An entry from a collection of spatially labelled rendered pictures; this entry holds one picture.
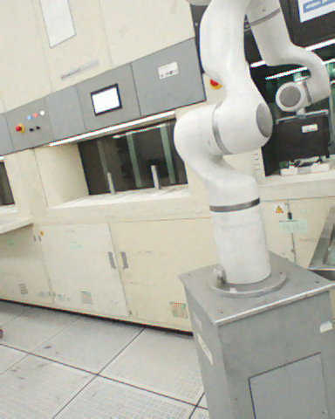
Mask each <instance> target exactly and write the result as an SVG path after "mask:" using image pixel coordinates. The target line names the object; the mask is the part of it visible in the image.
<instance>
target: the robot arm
mask: <svg viewBox="0 0 335 419"><path fill-rule="evenodd" d="M185 1H186V2H188V3H190V4H194V5H209V6H208V7H207V9H206V10H205V12H204V15H203V17H202V22H201V28H200V50H201V61H202V67H203V69H204V71H205V73H207V75H208V76H209V77H210V78H211V79H212V80H214V81H215V82H217V83H219V84H220V85H223V86H224V87H225V91H226V98H225V100H224V101H221V102H216V103H214V104H210V105H207V106H204V107H201V108H197V109H195V110H192V111H189V112H187V113H185V114H183V115H182V116H181V117H180V119H178V121H177V124H175V126H174V145H175V148H177V151H178V154H179V155H180V157H181V158H182V159H183V160H184V161H185V163H186V164H187V165H188V167H189V168H191V169H192V170H193V171H194V172H195V174H196V175H197V176H198V177H199V178H200V181H201V182H202V185H204V187H205V189H206V191H207V197H208V201H209V211H210V216H211V222H212V228H213V232H214V239H215V247H216V254H217V259H219V264H220V266H217V268H216V269H214V270H212V271H211V273H210V274H209V276H208V284H209V288H210V289H211V290H213V291H214V292H217V293H221V294H223V295H228V296H234V297H247V296H256V295H260V294H264V293H268V292H272V291H274V290H276V289H277V288H279V287H280V286H283V284H284V283H285V281H286V279H287V272H286V269H285V268H284V267H283V266H282V265H281V264H278V263H275V262H272V261H270V258H269V252H268V245H267V239H266V233H265V227H264V220H263V209H262V202H260V195H259V190H258V186H257V182H256V178H255V177H254V176H253V175H250V174H248V173H245V172H242V171H240V170H238V169H236V168H234V167H232V166H230V164H228V163H227V162H226V161H225V160H224V158H223V157H224V156H225V155H237V154H244V153H249V152H252V151H255V150H256V149H257V148H260V147H261V146H263V145H264V144H265V143H266V142H267V141H268V140H269V138H270V136H271V132H272V127H273V123H272V116H271V113H270V109H269V108H268V106H267V104H265V102H264V100H263V97H262V96H261V94H260V92H258V90H257V89H256V85H255V84H254V82H253V80H251V78H250V75H249V72H248V69H247V65H246V61H245V56H244V39H243V24H244V19H245V15H247V18H248V20H249V23H250V28H251V30H252V33H253V36H254V39H255V40H256V42H257V45H258V48H259V51H260V53H261V56H262V59H263V62H264V63H265V64H266V65H272V66H277V65H283V64H289V65H301V66H304V67H306V68H307V69H308V70H309V71H310V73H311V77H310V78H308V79H305V80H304V81H303V82H299V83H289V84H286V85H283V86H281V87H280V88H279V90H278V91H277V96H276V102H277V103H276V106H279V107H280V108H281V110H283V111H289V112H296V111H298V110H300V109H302V108H303V107H305V106H309V105H310V104H312V103H314V102H317V101H320V100H324V99H326V98H327V97H329V96H330V93H331V84H330V80H329V76H328V72H327V70H326V67H325V64H324V62H323V60H322V59H320V58H319V57H318V56H317V55H316V54H315V53H313V52H311V51H308V50H306V49H303V48H300V47H296V46H295V45H294V44H293V43H292V42H291V39H290V36H288V32H287V30H286V25H285V22H284V17H283V13H282V11H281V6H280V3H279V1H278V0H185ZM307 88H308V89H307Z"/></svg>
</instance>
